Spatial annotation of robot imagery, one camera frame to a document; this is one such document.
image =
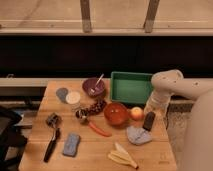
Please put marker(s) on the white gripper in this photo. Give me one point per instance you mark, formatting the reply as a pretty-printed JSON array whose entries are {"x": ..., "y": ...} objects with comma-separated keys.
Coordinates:
[{"x": 158, "y": 102}]

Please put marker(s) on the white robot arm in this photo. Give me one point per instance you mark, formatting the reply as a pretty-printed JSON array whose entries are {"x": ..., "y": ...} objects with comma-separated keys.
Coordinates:
[{"x": 197, "y": 152}]

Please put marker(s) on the apple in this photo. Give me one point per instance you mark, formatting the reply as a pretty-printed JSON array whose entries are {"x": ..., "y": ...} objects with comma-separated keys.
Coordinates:
[{"x": 136, "y": 113}]

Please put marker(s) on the green plastic tray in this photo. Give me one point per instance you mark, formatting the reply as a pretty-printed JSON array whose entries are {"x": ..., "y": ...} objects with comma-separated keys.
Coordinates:
[{"x": 130, "y": 87}]

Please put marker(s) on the crumpled blue cloth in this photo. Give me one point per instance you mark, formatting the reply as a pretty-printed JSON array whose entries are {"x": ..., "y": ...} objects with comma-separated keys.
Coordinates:
[{"x": 137, "y": 135}]

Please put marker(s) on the orange bowl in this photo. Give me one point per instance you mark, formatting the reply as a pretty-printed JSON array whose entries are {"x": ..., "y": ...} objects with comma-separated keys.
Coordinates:
[{"x": 116, "y": 114}]

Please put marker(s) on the bunch of dark grapes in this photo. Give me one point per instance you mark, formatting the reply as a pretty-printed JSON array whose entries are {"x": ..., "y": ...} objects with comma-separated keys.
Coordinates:
[{"x": 97, "y": 107}]

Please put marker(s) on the yellow corn toy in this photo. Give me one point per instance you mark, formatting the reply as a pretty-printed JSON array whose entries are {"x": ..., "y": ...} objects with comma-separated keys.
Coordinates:
[{"x": 121, "y": 156}]

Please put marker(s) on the purple bowl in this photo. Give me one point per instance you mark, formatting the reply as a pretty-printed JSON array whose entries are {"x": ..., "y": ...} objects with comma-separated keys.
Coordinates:
[{"x": 90, "y": 83}]

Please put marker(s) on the white spoon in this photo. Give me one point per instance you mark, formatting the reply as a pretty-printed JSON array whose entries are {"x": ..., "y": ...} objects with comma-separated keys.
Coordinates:
[{"x": 92, "y": 90}]

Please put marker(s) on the orange carrot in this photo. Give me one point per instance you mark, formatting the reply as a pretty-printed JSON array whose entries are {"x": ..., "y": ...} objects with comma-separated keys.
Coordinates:
[{"x": 98, "y": 130}]

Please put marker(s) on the blue sponge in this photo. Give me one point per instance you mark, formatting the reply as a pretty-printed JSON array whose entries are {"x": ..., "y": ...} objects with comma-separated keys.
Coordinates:
[{"x": 71, "y": 145}]

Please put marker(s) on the small metal clip object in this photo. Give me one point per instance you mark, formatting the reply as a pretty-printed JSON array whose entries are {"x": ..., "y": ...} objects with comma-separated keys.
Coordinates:
[{"x": 53, "y": 120}]

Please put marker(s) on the black chair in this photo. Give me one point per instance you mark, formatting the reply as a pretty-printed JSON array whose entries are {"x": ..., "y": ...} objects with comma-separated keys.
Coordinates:
[{"x": 9, "y": 137}]

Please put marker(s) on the black handled brush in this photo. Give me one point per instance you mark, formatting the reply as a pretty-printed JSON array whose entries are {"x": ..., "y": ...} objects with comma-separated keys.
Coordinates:
[{"x": 52, "y": 145}]

